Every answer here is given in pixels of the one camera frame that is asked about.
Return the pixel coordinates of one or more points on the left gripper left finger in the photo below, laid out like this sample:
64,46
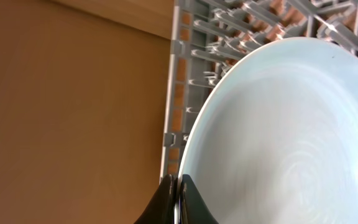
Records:
160,209

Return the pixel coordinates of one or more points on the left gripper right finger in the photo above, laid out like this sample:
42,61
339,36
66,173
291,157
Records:
192,207

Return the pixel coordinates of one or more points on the large light blue plate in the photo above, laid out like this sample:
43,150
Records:
277,139

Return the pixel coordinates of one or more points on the grey dishwasher rack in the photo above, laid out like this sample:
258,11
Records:
210,36

